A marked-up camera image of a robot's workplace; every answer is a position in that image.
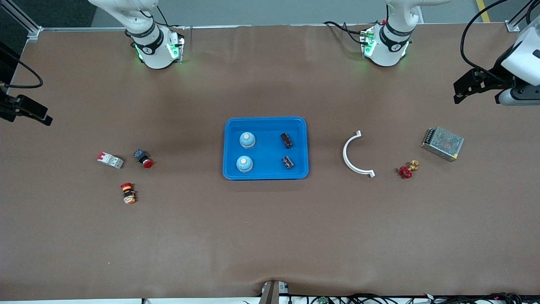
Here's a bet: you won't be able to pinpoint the metal mesh power supply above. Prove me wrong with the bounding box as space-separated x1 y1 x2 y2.
421 126 464 162

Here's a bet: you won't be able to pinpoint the white red circuit breaker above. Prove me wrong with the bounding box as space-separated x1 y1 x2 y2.
97 152 124 169

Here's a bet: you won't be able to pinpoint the red orange emergency stop button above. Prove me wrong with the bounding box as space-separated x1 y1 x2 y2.
120 182 137 205

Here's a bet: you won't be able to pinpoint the blue plastic tray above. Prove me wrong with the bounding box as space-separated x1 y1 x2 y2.
222 117 309 180

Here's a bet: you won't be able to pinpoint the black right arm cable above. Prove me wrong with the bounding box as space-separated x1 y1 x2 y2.
0 41 44 89

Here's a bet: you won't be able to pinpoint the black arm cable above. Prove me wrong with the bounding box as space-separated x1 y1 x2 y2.
0 41 44 89
460 0 511 81

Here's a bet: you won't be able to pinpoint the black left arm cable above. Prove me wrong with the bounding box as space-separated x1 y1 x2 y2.
460 0 511 81

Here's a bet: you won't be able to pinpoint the aluminium frame post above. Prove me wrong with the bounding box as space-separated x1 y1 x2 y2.
505 0 540 33
0 0 43 43

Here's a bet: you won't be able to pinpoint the silver table edge rail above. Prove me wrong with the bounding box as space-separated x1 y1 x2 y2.
40 23 385 32

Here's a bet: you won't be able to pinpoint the red handle brass valve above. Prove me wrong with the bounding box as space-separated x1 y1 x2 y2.
399 160 420 179

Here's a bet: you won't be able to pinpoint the red push button switch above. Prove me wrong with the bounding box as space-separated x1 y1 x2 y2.
134 149 154 169

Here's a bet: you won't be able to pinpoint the black cables at arm base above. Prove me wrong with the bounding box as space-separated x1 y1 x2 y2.
324 20 368 45

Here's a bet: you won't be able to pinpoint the white curved bracket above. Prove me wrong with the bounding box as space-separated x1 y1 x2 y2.
343 130 375 178

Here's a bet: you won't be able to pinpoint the thin black base cable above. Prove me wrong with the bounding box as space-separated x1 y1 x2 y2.
156 4 186 30

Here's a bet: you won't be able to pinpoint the black cable bundle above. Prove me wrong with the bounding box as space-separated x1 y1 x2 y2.
289 292 540 304

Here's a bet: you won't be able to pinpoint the brown grey camera mount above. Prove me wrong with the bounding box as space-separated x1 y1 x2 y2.
258 280 291 304

